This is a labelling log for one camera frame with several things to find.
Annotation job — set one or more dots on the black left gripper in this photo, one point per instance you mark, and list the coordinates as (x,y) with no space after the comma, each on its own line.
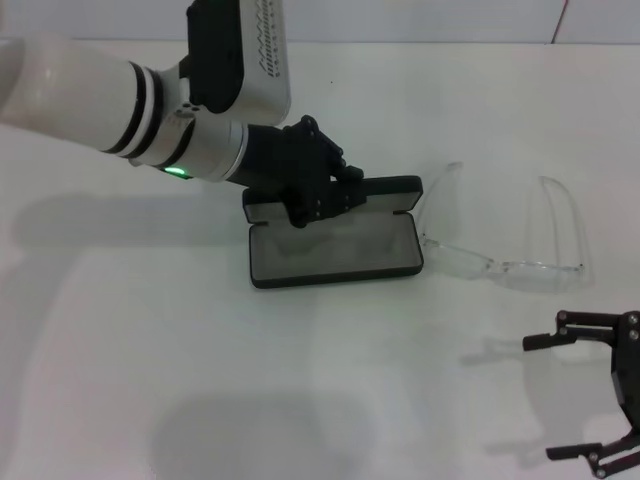
(280,160)

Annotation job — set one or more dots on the clear plastic glasses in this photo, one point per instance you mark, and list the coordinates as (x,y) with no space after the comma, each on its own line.
(520,272)

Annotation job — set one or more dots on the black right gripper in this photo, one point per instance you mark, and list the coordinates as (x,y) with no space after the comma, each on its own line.
(629,370)

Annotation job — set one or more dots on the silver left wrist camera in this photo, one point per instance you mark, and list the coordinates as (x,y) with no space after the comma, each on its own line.
(260,90)

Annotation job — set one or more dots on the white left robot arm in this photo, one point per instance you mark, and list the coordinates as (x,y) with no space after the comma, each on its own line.
(65,95)

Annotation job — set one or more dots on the black glasses case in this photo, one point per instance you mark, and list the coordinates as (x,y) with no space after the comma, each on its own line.
(340,250)

